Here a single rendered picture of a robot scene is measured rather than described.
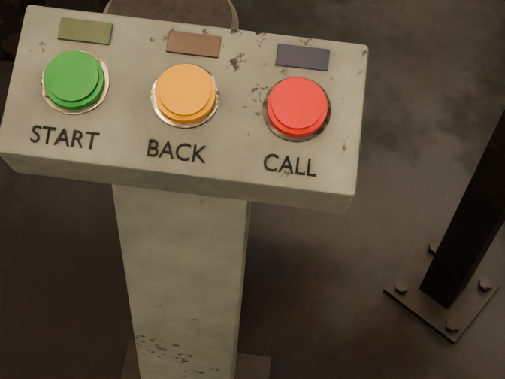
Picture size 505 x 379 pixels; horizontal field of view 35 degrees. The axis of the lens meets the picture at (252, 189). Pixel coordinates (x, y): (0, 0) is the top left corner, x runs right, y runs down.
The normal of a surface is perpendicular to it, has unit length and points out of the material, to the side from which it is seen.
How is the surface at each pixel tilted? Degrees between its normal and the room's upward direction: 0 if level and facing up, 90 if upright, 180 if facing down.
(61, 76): 20
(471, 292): 0
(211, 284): 90
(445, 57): 0
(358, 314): 0
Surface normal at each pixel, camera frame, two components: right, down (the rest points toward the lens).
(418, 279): 0.06, -0.57
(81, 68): 0.01, -0.26
